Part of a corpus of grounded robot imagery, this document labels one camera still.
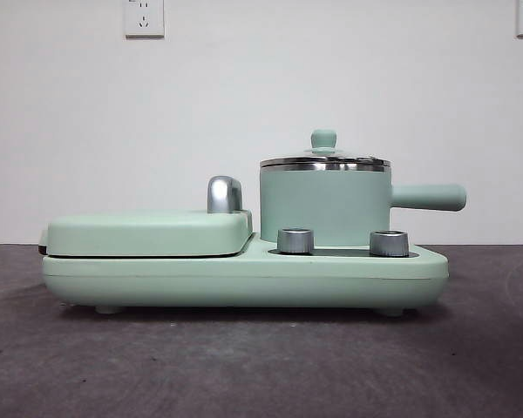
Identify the silver control knob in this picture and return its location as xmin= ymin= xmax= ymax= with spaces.
xmin=370 ymin=229 xmax=410 ymax=257
xmin=276 ymin=226 xmax=314 ymax=254

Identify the chrome grill lid handle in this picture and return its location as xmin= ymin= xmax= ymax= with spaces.
xmin=207 ymin=175 xmax=245 ymax=214

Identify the mint green breakfast maker base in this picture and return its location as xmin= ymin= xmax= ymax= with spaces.
xmin=41 ymin=233 xmax=450 ymax=317

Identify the glass pot lid green knob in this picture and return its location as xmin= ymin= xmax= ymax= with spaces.
xmin=260 ymin=128 xmax=392 ymax=171

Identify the mint green pot with handle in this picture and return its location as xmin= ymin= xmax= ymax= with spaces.
xmin=259 ymin=167 xmax=468 ymax=244

